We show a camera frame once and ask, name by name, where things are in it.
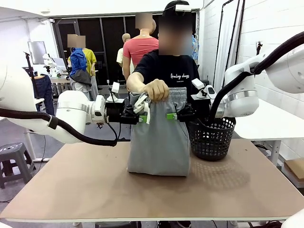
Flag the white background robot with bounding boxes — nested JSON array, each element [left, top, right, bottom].
[[42, 53, 57, 76]]

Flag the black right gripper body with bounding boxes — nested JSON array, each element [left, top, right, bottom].
[[189, 104, 211, 122]]

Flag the person in black t-shirt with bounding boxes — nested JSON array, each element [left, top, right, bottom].
[[133, 49, 200, 105]]

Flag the brown cardboard box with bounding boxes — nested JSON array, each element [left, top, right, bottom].
[[284, 158, 304, 188]]

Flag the wall whiteboard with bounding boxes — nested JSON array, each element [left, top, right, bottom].
[[27, 41, 48, 65]]

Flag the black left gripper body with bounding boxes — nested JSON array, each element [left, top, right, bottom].
[[106, 105, 131, 125]]

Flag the figure with yellow shirt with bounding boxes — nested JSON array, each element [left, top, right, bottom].
[[82, 35, 98, 95]]

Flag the black perforated plastic basket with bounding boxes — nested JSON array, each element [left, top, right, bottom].
[[189, 116, 237, 162]]

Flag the black right arm cable sleeve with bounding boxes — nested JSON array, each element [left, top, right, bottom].
[[209, 30, 304, 122]]

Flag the person's right hand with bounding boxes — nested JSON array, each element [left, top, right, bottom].
[[143, 79, 170, 102]]

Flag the mannequin with floral shirt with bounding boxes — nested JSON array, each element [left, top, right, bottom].
[[191, 34, 200, 65]]

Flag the mannequin with blue jeans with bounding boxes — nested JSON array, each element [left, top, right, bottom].
[[33, 74, 55, 117]]

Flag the black left arm cable sleeve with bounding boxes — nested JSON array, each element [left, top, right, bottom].
[[0, 108, 118, 147]]

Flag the mannequin with red top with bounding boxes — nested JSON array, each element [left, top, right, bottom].
[[123, 19, 159, 79]]

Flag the black cap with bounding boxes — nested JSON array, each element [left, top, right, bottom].
[[163, 0, 192, 16]]

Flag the black backdrop stand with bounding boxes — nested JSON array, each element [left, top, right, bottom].
[[220, 0, 245, 72]]

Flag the grey plastic stool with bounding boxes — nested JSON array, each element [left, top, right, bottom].
[[0, 142, 37, 190]]

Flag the black arm cable sleeve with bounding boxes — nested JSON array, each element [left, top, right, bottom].
[[0, 108, 118, 147], [209, 30, 304, 122]]

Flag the grey sweat shorts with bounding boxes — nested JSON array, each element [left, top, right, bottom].
[[127, 86, 192, 177]]

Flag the black camera tripod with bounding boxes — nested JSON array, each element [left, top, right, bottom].
[[23, 51, 40, 99], [255, 40, 264, 56]]

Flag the figure with blue jacket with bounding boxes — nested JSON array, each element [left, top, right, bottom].
[[67, 34, 92, 95]]

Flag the mannequin with cream shirt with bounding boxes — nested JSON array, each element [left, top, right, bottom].
[[116, 33, 133, 79]]

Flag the black sneaker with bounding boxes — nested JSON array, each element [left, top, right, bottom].
[[158, 220, 192, 228]]

